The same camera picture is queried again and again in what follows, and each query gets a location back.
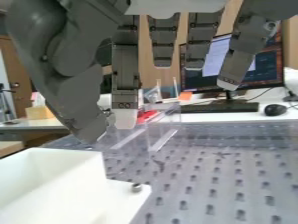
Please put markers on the black mouse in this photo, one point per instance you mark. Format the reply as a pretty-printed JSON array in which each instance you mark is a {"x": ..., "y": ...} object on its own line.
[{"x": 276, "y": 109}]

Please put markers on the small white box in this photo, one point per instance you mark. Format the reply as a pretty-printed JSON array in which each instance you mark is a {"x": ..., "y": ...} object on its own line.
[{"x": 54, "y": 186}]

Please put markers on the clear box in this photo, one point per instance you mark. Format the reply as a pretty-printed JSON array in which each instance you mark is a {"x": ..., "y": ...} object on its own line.
[{"x": 164, "y": 130}]

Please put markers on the white desk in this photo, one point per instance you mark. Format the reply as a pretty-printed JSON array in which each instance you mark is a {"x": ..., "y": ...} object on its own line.
[
  {"x": 231, "y": 117},
  {"x": 31, "y": 125}
]

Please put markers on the black keyboard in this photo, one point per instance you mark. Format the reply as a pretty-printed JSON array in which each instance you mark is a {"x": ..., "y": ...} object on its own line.
[{"x": 222, "y": 106}]

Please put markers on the red tray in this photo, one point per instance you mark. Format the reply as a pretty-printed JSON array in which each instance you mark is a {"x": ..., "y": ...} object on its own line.
[{"x": 148, "y": 116}]

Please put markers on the computer screen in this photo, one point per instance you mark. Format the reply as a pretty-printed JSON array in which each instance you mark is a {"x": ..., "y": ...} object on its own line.
[{"x": 267, "y": 66}]

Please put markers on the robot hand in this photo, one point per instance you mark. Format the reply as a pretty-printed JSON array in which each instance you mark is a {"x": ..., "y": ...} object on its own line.
[{"x": 67, "y": 66}]

